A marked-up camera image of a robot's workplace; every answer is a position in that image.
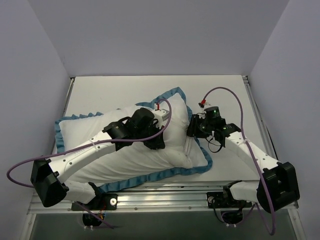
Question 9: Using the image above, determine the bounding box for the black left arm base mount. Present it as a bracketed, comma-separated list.
[71, 193, 118, 211]

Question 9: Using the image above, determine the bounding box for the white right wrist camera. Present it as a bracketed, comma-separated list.
[198, 99, 212, 119]

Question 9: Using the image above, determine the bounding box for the aluminium left side rail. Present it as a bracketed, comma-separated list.
[42, 77, 76, 191]

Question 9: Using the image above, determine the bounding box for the aluminium right side rail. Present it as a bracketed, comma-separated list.
[241, 74, 287, 188]

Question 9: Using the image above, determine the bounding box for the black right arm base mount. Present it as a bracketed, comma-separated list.
[206, 191, 252, 209]

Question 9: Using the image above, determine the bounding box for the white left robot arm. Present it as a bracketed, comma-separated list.
[30, 107, 171, 210]

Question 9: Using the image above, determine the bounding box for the aluminium front rail frame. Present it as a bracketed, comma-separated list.
[27, 181, 300, 214]

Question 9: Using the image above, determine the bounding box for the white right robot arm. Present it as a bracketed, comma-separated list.
[187, 106, 300, 213]

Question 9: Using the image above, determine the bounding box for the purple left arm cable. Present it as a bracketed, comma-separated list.
[6, 98, 173, 230]

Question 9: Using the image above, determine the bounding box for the blue houndstooth pillow with pillowcase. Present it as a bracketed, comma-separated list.
[54, 87, 213, 192]

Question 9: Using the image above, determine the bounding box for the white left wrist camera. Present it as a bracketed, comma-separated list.
[152, 103, 170, 124]

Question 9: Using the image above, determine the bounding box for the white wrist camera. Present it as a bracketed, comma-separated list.
[152, 103, 170, 124]
[198, 99, 212, 119]

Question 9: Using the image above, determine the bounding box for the aluminium rail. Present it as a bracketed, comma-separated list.
[241, 74, 287, 188]
[42, 77, 76, 191]

